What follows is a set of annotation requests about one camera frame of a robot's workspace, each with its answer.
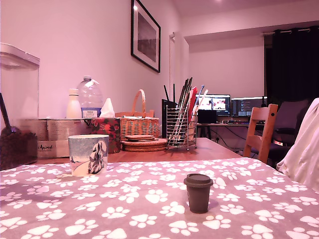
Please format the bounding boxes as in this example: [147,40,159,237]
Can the wicker basket with handle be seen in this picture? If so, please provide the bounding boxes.
[115,89,160,142]

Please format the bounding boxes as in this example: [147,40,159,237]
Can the square cork coaster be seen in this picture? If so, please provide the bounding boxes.
[124,134,160,142]

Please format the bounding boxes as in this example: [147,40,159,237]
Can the illustrated white blue mug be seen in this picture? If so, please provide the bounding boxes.
[68,134,110,178]

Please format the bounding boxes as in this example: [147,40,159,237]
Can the clear container with white lid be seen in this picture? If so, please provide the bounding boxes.
[0,42,41,171]

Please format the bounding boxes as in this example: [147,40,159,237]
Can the paw-print fleece cloth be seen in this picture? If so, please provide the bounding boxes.
[0,157,319,239]

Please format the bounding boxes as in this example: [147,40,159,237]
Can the white bottle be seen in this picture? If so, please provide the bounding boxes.
[66,88,82,120]

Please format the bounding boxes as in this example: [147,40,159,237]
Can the computer monitor bright screen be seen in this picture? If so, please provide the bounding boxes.
[195,94,231,118]

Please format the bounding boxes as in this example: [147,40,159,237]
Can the small black screen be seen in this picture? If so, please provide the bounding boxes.
[197,110,217,124]

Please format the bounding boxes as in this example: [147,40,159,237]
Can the white blanket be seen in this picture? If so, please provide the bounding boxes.
[276,97,319,194]

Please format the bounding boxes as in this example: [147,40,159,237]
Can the long black utensil stick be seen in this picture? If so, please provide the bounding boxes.
[171,79,187,141]
[174,77,194,145]

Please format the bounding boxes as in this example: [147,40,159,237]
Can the brown dry pet food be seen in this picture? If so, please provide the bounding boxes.
[0,129,38,171]

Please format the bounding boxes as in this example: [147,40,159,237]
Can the metal wire utensil rack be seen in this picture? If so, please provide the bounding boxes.
[165,104,197,152]

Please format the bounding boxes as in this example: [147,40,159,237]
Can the white curtain rod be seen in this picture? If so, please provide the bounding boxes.
[261,27,312,35]

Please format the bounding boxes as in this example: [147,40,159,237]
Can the computer monitor dark screen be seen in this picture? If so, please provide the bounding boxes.
[231,96,268,118]

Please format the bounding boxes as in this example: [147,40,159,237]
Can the printed cardboard pet food box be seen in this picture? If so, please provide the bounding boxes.
[18,118,93,159]

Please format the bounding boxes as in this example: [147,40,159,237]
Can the black plastic scoop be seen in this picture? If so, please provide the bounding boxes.
[0,93,23,135]

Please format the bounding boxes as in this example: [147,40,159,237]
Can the black router with antennas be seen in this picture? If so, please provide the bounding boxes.
[161,84,180,139]

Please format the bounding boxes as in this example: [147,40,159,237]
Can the red spatula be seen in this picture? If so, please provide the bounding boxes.
[187,86,199,124]

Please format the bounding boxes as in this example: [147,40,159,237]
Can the red floral tissue box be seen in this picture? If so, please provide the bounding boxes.
[86,117,122,154]

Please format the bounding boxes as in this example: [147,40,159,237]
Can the backlit keyboard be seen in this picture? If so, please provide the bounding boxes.
[219,119,250,124]

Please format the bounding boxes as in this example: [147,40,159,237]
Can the black framed picture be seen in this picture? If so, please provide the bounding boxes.
[130,0,161,73]

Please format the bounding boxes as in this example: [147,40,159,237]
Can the white tissue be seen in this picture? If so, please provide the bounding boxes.
[99,98,116,119]

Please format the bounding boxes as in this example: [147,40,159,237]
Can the large clear water bottle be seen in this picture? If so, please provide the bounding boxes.
[76,75,104,119]

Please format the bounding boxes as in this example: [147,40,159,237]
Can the white utensil handle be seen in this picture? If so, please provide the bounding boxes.
[195,89,209,113]

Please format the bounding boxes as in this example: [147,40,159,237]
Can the blue-tipped white utensil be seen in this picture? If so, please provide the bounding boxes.
[196,84,205,106]

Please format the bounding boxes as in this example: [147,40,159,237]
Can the dark brown coffee capsule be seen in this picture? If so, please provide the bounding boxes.
[183,173,214,214]

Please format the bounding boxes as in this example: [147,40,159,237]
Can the dark curtain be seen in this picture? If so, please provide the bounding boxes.
[264,26,319,110]

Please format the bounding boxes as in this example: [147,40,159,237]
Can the wooden chair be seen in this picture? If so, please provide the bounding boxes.
[243,104,279,164]

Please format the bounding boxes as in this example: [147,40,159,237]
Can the wooden desk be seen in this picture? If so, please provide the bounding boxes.
[196,121,265,150]

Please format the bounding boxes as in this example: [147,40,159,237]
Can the dark office chair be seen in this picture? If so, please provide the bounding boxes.
[270,99,311,160]

